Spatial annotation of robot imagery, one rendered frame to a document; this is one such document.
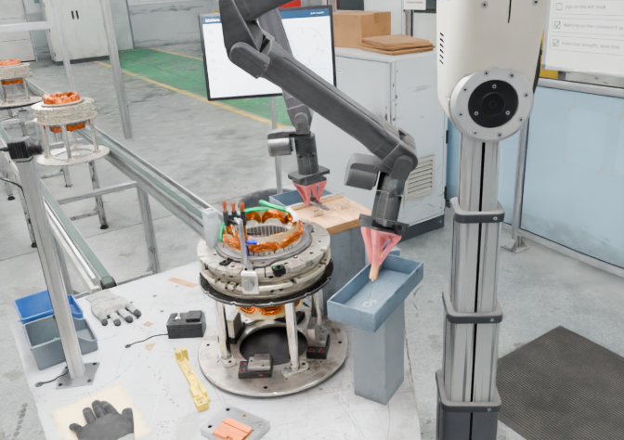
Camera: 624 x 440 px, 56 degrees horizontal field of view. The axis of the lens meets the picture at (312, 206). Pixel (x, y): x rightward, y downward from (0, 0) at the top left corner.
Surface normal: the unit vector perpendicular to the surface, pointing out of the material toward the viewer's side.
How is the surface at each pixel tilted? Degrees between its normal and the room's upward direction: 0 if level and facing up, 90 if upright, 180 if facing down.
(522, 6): 90
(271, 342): 0
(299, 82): 105
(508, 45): 109
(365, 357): 90
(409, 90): 90
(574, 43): 90
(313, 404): 0
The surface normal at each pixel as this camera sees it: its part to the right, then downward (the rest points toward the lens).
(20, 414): -0.06, -0.93
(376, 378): -0.54, 0.34
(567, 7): -0.84, 0.25
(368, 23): 0.67, 0.24
